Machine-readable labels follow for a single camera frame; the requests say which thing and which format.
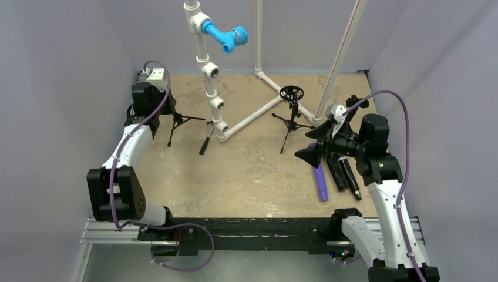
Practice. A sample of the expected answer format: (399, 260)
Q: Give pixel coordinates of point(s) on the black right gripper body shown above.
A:
(333, 137)

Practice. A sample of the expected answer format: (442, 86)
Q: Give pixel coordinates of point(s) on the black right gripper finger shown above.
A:
(323, 131)
(311, 154)

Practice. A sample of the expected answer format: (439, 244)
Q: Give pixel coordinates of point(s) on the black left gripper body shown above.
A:
(166, 107)

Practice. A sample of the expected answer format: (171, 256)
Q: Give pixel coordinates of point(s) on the purple microphone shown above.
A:
(321, 184)

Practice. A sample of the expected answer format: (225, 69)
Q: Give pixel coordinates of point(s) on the small black tripod stand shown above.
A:
(178, 120)

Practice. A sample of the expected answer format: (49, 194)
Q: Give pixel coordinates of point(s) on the black speckled condenser microphone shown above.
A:
(336, 173)

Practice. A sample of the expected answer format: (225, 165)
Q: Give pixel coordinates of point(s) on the small dark grey microphone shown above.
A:
(349, 177)

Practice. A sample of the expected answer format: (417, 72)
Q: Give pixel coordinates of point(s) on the black round-base microphone stand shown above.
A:
(352, 109)

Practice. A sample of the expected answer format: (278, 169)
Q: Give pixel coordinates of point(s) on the black tripod stand with shockmount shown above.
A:
(291, 94)

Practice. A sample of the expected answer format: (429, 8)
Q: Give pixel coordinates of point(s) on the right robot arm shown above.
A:
(397, 256)

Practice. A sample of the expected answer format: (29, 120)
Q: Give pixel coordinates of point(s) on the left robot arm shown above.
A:
(115, 192)

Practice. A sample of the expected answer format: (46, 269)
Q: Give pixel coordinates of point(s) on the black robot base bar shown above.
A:
(315, 235)

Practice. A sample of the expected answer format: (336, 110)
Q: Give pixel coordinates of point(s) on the blue plastic faucet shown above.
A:
(228, 40)

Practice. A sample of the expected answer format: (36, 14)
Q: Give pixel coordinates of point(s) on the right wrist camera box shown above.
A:
(335, 118)

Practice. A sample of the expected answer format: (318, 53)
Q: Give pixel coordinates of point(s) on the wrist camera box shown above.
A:
(335, 118)
(157, 78)

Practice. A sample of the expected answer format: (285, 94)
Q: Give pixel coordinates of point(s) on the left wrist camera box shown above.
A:
(157, 78)

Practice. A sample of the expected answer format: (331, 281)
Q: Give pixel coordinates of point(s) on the hammer with black handle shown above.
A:
(207, 139)

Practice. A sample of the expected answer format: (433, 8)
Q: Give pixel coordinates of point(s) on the white PVC pipe frame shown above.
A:
(209, 70)

